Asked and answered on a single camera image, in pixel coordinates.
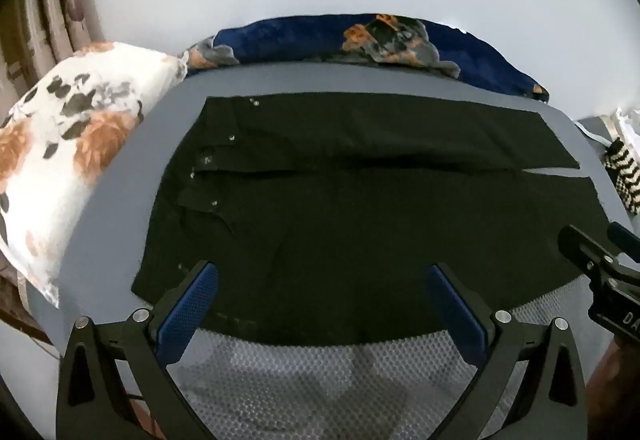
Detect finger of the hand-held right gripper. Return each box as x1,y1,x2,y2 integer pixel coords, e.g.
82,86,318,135
557,224,608,275
607,222,640,265

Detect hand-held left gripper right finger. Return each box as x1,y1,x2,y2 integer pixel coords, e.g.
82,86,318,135
426,263,587,440

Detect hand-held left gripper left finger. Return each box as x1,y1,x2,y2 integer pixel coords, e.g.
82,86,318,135
56,261,219,440

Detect black pants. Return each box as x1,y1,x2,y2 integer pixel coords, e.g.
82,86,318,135
131,92,613,347

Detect black white striped cloth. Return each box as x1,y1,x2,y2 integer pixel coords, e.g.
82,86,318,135
602,137,640,219

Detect white floral pillow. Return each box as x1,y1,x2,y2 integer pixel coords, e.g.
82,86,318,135
0,40,190,309

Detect blue floral pillow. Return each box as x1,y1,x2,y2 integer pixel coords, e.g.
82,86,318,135
177,12,551,104

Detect beige curtain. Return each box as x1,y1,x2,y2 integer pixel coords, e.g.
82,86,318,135
0,0,106,100

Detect brown wooden bed frame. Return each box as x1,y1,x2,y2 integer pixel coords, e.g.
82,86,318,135
0,252,57,347

